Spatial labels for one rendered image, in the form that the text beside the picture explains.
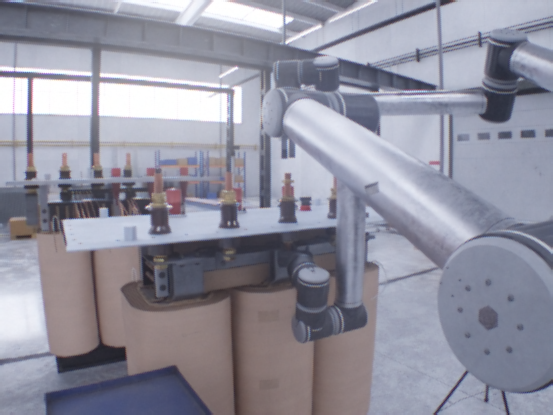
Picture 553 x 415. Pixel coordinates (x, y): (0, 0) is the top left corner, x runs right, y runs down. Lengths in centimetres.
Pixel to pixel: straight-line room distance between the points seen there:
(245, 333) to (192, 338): 28
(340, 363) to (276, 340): 47
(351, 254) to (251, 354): 67
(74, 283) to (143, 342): 159
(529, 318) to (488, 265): 8
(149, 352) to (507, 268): 127
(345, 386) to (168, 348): 101
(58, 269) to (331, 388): 204
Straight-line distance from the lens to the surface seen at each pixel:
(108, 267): 302
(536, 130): 1484
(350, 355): 201
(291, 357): 174
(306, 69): 154
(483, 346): 51
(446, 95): 166
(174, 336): 144
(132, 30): 992
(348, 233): 127
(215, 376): 158
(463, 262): 50
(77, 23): 977
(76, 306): 305
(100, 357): 341
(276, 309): 160
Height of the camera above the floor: 157
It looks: 5 degrees down
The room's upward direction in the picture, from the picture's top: straight up
